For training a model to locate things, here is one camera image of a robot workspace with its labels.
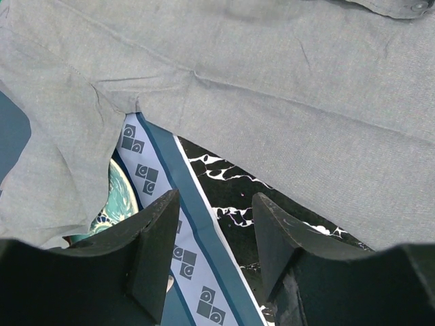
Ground teal patterned plate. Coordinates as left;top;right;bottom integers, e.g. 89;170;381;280
64;159;139;245

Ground blue patterned placemat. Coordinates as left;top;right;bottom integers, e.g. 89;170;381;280
0;91;269;326

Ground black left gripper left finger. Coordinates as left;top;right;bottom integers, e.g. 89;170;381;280
1;190;179;325

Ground grey button shirt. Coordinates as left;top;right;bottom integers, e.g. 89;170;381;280
1;1;434;250

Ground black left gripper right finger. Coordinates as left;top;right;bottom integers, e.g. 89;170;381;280
252;193;434;325

